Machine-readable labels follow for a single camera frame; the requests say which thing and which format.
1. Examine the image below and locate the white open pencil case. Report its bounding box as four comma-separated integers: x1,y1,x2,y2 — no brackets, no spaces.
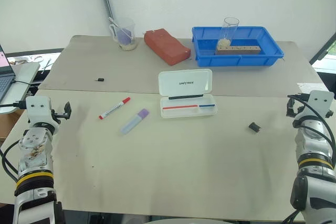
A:
157,68,218,119

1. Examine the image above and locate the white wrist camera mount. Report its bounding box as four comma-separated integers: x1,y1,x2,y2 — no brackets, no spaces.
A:
305,90,335,116
25,95,54,125

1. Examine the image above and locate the black pen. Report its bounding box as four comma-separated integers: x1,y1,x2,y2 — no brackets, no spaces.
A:
168,94,204,101

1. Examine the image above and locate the purple scoop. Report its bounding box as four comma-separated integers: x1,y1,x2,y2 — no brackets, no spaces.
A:
117,26,132,47

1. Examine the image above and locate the black eraser block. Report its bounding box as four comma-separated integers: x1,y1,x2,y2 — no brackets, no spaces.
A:
248,122,262,133

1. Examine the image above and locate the beige table mat with crease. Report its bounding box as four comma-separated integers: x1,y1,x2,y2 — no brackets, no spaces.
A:
37,35,329,98

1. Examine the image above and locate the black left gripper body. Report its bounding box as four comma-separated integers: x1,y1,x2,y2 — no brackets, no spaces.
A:
50,108,66,125

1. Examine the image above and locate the white stirring stick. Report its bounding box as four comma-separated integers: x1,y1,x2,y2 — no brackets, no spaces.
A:
109,17,132,39

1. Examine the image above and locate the blue plastic bin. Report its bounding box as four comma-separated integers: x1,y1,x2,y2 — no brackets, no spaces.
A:
191,26,285,68

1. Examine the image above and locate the red brick shaped block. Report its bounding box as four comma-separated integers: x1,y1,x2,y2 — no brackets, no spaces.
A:
143,28,192,67

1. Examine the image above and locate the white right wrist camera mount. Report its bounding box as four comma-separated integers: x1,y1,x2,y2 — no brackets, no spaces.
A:
305,90,335,116

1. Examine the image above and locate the red pen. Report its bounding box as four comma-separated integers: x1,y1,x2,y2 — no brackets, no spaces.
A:
162,104,199,111

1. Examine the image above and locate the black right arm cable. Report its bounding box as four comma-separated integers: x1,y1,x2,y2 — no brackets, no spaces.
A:
287,93,336,159

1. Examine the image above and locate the red capped white marker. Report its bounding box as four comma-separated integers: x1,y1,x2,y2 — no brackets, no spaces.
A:
98,97,131,120

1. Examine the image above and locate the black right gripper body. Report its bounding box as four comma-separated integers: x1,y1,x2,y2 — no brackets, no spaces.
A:
292,100,307,120

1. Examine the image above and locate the grey laptop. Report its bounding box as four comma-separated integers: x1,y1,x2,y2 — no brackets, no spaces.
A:
0,44,17,104

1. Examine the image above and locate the clear plastic measuring cup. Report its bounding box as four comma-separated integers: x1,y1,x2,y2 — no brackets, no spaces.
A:
109,17,139,51

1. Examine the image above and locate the purple capped highlighter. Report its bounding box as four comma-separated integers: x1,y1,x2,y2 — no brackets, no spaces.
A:
120,108,150,135

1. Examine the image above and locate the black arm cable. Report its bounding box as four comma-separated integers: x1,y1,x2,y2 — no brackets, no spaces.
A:
287,93,336,159
0,100,27,183

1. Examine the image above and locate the brown wooden holed block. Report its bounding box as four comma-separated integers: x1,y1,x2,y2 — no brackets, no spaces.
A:
215,45,261,56

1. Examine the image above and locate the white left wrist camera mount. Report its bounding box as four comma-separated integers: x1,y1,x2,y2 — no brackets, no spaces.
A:
25,95,54,125

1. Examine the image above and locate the black diagonal window strut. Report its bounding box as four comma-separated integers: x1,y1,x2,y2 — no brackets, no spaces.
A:
309,31,336,65

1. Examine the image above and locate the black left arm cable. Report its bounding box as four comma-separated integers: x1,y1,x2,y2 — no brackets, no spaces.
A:
0,100,27,183

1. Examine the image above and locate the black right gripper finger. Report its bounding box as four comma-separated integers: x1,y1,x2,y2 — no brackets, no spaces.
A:
286,94,296,118

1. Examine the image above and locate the clear glass cylinder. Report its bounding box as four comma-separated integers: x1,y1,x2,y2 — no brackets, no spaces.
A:
217,17,240,49

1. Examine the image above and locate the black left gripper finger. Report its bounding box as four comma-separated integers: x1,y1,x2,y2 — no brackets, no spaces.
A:
64,101,72,120

